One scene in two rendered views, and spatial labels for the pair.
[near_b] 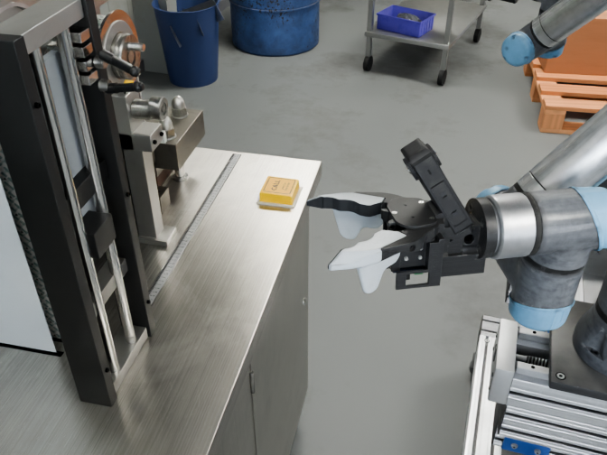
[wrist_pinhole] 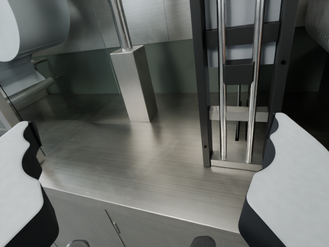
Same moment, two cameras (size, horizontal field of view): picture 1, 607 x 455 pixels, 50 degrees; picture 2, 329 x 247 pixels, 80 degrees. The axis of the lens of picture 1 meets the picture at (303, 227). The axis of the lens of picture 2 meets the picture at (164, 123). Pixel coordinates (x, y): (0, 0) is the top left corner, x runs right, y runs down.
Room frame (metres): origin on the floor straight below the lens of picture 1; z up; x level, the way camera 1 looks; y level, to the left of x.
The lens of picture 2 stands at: (0.61, -0.12, 1.29)
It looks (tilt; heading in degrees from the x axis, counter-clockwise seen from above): 32 degrees down; 103
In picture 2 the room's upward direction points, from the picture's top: 11 degrees counter-clockwise
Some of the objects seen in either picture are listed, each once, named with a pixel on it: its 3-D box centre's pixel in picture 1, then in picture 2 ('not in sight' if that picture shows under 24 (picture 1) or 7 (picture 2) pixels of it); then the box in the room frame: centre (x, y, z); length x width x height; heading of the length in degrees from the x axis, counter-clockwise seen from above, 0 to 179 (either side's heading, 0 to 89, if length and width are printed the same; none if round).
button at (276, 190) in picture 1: (279, 190); not in sight; (1.16, 0.05, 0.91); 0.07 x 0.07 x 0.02; 78
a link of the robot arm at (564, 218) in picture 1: (564, 222); not in sight; (0.62, -0.31, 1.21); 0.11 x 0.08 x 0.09; 98
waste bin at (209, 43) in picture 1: (192, 38); not in sight; (3.86, 0.67, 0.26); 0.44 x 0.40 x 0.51; 75
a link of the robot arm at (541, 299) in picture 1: (539, 275); not in sight; (0.64, -0.30, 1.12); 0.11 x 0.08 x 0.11; 8
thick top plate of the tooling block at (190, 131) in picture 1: (104, 129); not in sight; (1.26, 0.43, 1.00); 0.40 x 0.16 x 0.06; 78
